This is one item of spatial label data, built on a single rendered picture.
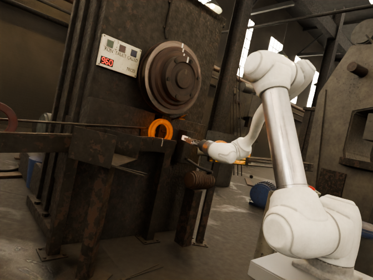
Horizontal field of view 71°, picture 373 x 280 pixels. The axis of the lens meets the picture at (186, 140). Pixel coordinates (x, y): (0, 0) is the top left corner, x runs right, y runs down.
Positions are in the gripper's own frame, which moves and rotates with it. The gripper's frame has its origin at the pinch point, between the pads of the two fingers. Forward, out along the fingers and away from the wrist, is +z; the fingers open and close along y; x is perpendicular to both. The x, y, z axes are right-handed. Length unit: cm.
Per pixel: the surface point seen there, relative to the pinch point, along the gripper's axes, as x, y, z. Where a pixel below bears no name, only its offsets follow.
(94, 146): -7, -71, -25
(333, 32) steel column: 411, 808, 306
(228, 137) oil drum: -5, 224, 145
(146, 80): 29.0, -32.2, 12.5
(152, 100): 18.1, -24.9, 11.6
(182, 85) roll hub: 32.5, -11.4, 3.6
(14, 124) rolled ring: -9, -94, 11
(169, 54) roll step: 48, -23, 10
